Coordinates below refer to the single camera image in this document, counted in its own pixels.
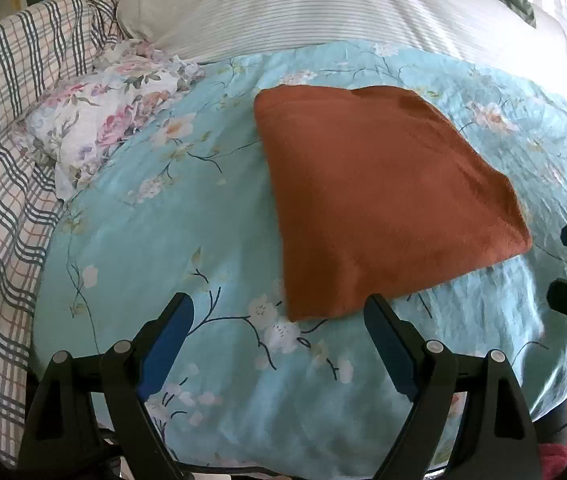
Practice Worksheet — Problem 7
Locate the rust orange knit sweater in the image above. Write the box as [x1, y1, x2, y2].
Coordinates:
[254, 86, 532, 321]

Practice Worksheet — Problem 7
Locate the light blue floral bedsheet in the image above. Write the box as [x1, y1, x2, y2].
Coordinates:
[33, 41, 567, 479]

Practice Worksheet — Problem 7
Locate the white pink floral cloth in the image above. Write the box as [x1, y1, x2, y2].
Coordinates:
[13, 40, 204, 202]

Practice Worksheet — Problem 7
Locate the plaid checked blanket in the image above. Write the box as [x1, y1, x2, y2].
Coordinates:
[0, 0, 120, 467]

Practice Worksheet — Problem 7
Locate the white striped pillow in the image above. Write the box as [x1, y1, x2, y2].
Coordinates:
[117, 0, 567, 96]

